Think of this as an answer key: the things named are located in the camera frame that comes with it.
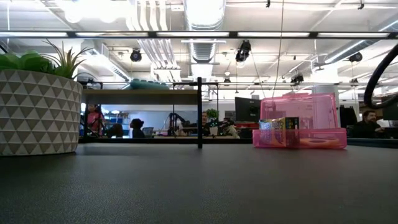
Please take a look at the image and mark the yellow crayon box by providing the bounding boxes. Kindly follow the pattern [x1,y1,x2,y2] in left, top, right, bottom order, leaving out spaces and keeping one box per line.
[259,116,300,148]

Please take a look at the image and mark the pink translucent plastic pencil case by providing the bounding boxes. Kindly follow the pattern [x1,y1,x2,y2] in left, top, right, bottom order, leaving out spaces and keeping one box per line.
[252,92,348,150]

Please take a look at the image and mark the small potted background plant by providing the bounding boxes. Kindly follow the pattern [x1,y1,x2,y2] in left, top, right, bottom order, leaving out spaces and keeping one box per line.
[206,108,220,136]

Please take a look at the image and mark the black computer monitor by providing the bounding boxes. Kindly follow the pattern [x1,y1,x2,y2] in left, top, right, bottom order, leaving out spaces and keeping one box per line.
[339,105,357,128]
[382,107,398,121]
[234,96,262,123]

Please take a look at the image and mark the wooden shelf black metal legs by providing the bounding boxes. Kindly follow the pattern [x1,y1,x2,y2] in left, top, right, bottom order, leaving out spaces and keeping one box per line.
[79,77,205,147]

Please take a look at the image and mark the black table mat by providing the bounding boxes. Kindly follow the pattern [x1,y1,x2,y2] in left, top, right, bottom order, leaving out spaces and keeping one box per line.
[0,142,398,224]

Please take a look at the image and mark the white triangle-patterned plant pot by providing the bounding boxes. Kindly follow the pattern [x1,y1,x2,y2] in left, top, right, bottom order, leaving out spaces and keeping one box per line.
[0,68,83,156]

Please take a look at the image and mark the green artificial succulent plant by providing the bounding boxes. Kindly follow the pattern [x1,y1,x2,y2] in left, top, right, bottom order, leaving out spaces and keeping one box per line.
[0,39,94,80]

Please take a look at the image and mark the black aluminium table frame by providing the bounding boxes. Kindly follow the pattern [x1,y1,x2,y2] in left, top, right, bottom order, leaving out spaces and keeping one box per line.
[0,30,398,147]

